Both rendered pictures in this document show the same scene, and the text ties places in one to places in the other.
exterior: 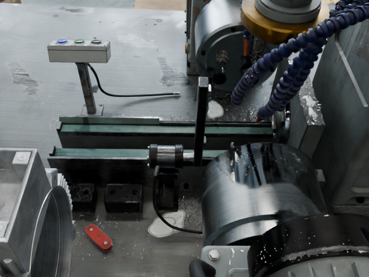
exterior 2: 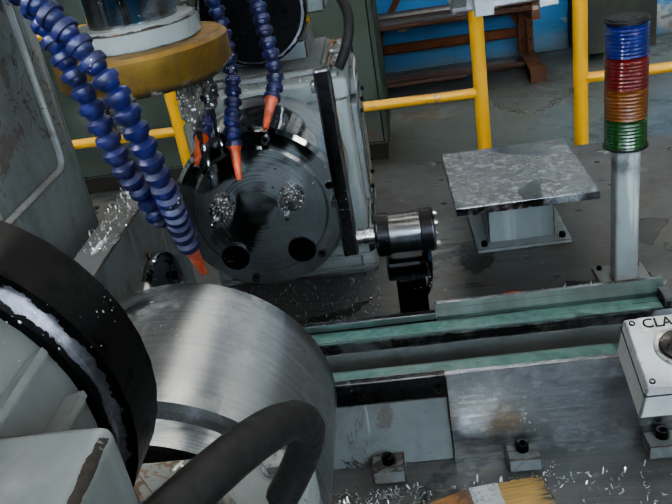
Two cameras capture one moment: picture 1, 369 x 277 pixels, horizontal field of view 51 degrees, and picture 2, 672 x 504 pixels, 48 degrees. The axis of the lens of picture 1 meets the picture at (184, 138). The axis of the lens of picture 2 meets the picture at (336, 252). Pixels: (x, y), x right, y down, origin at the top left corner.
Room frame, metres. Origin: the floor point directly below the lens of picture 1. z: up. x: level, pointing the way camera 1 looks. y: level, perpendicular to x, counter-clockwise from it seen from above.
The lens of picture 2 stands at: (1.49, 0.08, 1.46)
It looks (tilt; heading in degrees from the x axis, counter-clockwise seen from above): 27 degrees down; 188
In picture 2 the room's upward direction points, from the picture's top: 10 degrees counter-clockwise
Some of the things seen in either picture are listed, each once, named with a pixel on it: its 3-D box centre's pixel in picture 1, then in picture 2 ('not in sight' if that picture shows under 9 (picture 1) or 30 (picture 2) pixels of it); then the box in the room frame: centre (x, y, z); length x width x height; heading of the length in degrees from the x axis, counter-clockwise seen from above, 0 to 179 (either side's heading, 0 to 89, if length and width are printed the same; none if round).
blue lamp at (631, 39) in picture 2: not in sight; (626, 38); (0.41, 0.37, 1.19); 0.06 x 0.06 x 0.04
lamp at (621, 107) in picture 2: not in sight; (625, 101); (0.41, 0.37, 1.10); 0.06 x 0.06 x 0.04
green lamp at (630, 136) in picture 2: not in sight; (625, 131); (0.41, 0.37, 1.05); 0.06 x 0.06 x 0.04
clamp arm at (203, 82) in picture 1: (199, 126); (338, 164); (0.58, -0.03, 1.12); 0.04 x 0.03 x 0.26; 92
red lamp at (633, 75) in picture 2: not in sight; (626, 70); (0.41, 0.37, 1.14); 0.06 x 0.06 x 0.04
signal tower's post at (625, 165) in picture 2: not in sight; (624, 158); (0.41, 0.37, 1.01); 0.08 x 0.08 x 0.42; 2
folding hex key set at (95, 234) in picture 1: (99, 237); not in sight; (0.47, 0.21, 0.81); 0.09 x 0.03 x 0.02; 51
